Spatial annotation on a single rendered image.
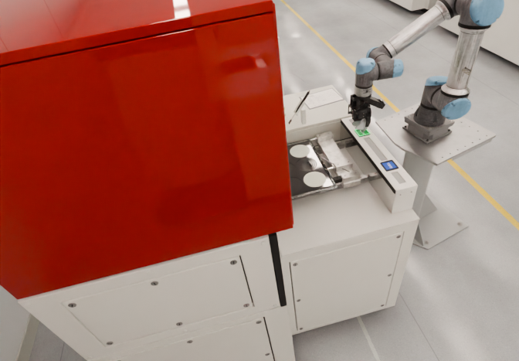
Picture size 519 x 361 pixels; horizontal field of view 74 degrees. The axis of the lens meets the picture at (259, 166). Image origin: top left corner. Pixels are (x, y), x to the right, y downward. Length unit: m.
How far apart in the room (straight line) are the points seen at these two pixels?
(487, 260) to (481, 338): 0.52
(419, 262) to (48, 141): 2.17
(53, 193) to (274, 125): 0.47
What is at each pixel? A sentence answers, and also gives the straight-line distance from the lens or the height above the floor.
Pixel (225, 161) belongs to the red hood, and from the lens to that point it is 0.75.
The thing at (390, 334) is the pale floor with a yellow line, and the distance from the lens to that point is 2.19.
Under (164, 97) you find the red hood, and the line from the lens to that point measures 0.66.
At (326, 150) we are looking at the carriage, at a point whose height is 0.88.
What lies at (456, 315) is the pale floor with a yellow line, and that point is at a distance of 2.33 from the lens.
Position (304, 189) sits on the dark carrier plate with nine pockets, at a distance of 1.52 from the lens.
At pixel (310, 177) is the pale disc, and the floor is 0.90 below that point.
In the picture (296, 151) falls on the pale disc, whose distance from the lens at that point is 1.72.
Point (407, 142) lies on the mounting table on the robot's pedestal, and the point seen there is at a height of 0.82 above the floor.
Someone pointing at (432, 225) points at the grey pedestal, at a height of 0.01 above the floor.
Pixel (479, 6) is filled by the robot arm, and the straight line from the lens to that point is 1.60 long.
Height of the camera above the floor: 1.98
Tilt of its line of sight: 41 degrees down
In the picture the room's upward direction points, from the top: 9 degrees counter-clockwise
